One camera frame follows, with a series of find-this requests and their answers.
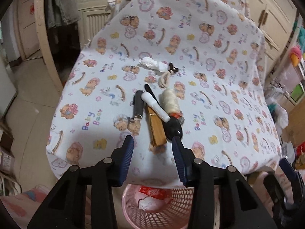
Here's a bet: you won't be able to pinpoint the cream panelled cabinet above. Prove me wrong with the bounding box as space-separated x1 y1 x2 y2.
77 0 110 48

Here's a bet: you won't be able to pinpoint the bear print table cloth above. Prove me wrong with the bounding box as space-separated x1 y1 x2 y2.
47 0 281 188

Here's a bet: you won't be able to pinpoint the red wrapper in basket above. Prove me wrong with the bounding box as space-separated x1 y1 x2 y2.
139 186 172 200

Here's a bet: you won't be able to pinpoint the curved wooden frame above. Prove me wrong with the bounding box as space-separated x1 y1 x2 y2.
34 0 63 95

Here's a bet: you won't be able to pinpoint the white tissue in basket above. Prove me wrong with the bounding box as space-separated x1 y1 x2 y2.
138 196 167 212

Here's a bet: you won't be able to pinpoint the wooden rectangular block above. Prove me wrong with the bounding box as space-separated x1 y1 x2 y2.
146 106 166 146

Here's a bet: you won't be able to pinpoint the grey hanging jeans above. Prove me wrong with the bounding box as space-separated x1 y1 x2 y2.
46 0 80 28

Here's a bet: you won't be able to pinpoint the white paper roll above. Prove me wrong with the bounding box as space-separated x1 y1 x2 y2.
141 92 171 123

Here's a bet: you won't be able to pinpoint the black hair tie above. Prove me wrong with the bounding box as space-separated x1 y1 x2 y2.
168 62 180 75

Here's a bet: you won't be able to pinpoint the pink plastic trash basket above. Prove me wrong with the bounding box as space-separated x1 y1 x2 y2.
121 185 194 228

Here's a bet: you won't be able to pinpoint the cream thread spool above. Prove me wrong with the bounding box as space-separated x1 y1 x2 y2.
161 88 185 125

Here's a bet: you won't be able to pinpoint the crumpled white tissue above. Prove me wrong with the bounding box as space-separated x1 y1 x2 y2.
139 57 168 73

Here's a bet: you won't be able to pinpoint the cream wardrobe with handles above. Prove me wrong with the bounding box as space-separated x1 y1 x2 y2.
248 0 297 74

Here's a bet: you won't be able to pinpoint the beige hair tie loop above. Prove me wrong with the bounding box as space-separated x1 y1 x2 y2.
158 71 171 89

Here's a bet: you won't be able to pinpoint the dark grey cylindrical tube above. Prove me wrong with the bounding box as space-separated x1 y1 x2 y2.
133 90 144 120

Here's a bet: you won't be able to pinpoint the black plastic spoon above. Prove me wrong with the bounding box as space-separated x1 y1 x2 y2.
144 84 183 141

